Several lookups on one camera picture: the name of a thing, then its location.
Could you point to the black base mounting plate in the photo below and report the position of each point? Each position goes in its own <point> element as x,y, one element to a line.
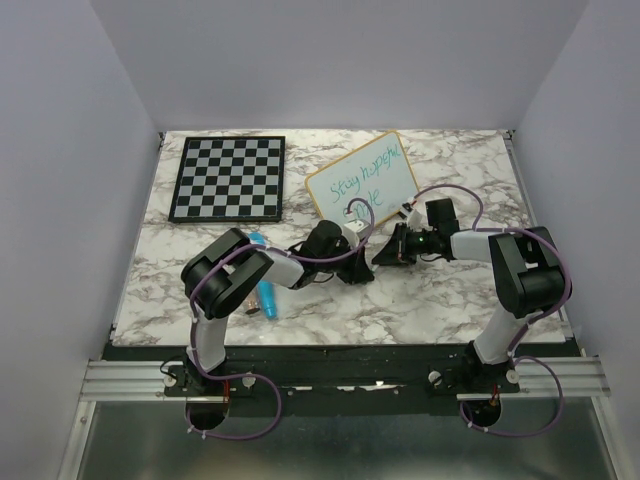
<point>321,381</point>

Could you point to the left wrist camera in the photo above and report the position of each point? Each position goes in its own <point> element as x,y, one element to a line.
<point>355,231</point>

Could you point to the yellow framed whiteboard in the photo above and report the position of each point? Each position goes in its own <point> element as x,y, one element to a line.
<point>371,182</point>

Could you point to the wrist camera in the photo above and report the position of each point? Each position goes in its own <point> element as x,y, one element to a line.
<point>410,215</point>
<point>355,231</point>

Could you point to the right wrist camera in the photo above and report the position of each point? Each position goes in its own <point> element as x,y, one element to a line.
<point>410,215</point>

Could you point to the aluminium rail frame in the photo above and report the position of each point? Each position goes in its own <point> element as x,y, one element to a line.
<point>137,432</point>

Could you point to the blue toy microphone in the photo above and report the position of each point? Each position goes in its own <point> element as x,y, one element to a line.
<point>265,290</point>

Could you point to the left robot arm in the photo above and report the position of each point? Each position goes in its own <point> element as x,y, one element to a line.
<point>219,279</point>

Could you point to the black white chessboard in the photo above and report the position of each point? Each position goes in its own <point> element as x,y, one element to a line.
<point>229,179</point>

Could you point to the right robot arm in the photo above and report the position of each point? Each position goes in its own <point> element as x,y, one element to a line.
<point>529,277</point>

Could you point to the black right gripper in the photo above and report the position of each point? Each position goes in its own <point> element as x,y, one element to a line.
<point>395,251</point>

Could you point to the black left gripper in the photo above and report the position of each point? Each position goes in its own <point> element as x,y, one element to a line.
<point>358,271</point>

